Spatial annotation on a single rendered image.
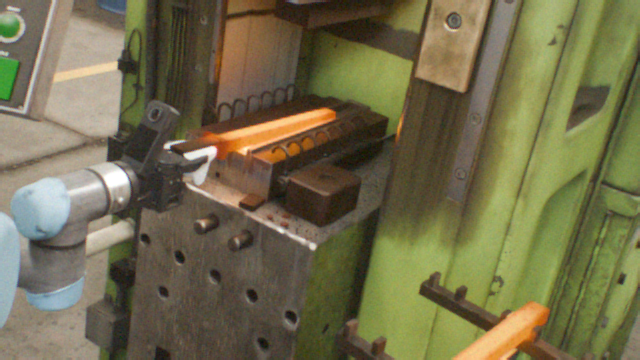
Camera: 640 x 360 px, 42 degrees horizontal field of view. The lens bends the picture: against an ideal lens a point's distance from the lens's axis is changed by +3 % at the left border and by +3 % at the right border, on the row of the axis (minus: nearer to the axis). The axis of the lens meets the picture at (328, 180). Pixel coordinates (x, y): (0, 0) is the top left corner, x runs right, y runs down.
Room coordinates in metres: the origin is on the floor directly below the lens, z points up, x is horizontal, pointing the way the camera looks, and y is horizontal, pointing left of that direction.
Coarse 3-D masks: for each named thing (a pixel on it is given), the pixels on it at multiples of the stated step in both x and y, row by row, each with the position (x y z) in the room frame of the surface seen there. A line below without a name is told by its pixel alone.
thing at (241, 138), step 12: (324, 108) 1.60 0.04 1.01; (276, 120) 1.46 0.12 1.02; (288, 120) 1.48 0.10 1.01; (300, 120) 1.49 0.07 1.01; (312, 120) 1.52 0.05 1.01; (324, 120) 1.56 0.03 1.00; (204, 132) 1.29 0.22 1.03; (240, 132) 1.35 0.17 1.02; (252, 132) 1.36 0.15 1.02; (264, 132) 1.38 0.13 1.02; (276, 132) 1.42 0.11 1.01; (288, 132) 1.45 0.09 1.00; (180, 144) 1.22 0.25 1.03; (192, 144) 1.23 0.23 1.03; (204, 144) 1.24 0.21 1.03; (216, 144) 1.27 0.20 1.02; (228, 144) 1.29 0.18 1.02; (240, 144) 1.32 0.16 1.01; (252, 144) 1.36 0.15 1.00; (216, 156) 1.27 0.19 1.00
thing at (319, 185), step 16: (304, 176) 1.31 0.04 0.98; (320, 176) 1.33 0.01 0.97; (336, 176) 1.33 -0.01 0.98; (352, 176) 1.35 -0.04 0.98; (288, 192) 1.29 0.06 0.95; (304, 192) 1.27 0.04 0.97; (320, 192) 1.26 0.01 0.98; (336, 192) 1.27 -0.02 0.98; (352, 192) 1.32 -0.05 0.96; (288, 208) 1.28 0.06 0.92; (304, 208) 1.27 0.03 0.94; (320, 208) 1.25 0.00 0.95; (336, 208) 1.28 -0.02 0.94; (352, 208) 1.34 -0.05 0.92; (320, 224) 1.25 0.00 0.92
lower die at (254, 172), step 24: (312, 96) 1.75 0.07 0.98; (240, 120) 1.52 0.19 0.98; (264, 120) 1.52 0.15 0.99; (336, 120) 1.58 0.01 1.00; (360, 120) 1.62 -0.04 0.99; (384, 120) 1.66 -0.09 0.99; (264, 144) 1.37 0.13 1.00; (312, 144) 1.43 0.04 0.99; (336, 144) 1.49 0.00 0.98; (216, 168) 1.37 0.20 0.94; (240, 168) 1.34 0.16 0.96; (264, 168) 1.32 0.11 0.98; (288, 168) 1.35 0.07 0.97; (264, 192) 1.31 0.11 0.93
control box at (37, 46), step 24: (0, 0) 1.49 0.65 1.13; (24, 0) 1.50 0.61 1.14; (48, 0) 1.50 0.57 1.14; (72, 0) 1.57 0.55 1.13; (24, 24) 1.47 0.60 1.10; (48, 24) 1.48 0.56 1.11; (0, 48) 1.45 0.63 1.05; (24, 48) 1.45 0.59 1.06; (48, 48) 1.47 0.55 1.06; (24, 72) 1.43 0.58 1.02; (48, 72) 1.48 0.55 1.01; (24, 96) 1.41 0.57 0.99; (48, 96) 1.48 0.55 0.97
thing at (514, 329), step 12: (516, 312) 1.02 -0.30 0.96; (528, 312) 1.03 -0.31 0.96; (540, 312) 1.03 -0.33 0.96; (504, 324) 0.98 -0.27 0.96; (516, 324) 0.99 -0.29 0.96; (528, 324) 0.99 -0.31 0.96; (540, 324) 1.03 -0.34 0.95; (492, 336) 0.95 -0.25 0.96; (504, 336) 0.95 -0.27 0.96; (516, 336) 0.96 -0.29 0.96; (468, 348) 0.91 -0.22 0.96; (480, 348) 0.91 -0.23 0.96; (492, 348) 0.92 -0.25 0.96; (504, 348) 0.93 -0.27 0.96
